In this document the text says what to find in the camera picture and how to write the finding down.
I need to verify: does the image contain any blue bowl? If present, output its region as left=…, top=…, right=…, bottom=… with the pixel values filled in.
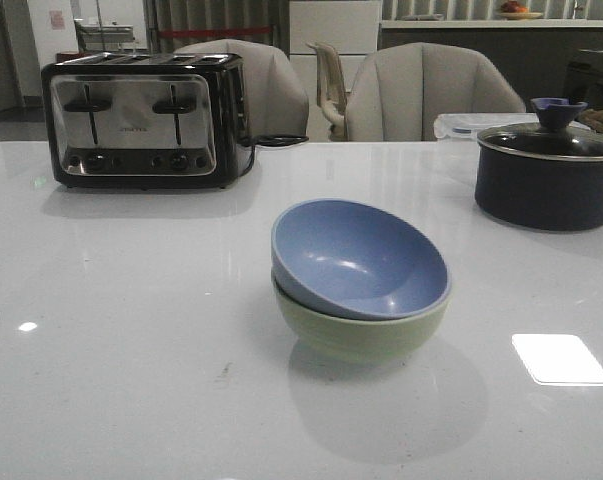
left=271, top=199, right=451, bottom=321

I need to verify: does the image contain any green bowl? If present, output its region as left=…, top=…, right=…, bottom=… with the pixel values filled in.
left=271, top=278, right=452, bottom=364

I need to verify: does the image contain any beige chair left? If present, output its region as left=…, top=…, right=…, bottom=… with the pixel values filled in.
left=175, top=39, right=309, bottom=136

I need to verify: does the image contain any beige chair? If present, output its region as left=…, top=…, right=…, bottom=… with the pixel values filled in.
left=175, top=39, right=309, bottom=136
left=345, top=42, right=526, bottom=142

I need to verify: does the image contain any cream office chair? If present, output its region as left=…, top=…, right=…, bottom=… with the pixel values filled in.
left=306, top=42, right=348, bottom=141

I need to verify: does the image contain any beige chair right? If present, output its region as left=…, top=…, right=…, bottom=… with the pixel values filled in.
left=345, top=42, right=526, bottom=142

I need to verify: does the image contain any clear plastic container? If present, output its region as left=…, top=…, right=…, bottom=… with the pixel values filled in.
left=433, top=113, right=596, bottom=142

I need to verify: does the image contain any white cabinet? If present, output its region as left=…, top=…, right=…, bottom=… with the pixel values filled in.
left=289, top=1, right=382, bottom=140

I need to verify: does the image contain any black and chrome toaster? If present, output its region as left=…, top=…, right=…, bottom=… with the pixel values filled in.
left=41, top=52, right=253, bottom=189

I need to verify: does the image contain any dark blue pot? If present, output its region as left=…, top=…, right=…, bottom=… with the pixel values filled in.
left=474, top=146, right=603, bottom=232

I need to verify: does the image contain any glass pot lid blue knob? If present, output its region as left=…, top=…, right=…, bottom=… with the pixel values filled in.
left=477, top=97, right=603, bottom=162

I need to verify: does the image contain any fruit plate on counter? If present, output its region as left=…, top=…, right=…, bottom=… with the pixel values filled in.
left=495, top=0, right=543, bottom=20

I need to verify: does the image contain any black toaster power cord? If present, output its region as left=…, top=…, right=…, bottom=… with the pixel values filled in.
left=238, top=133, right=310, bottom=179

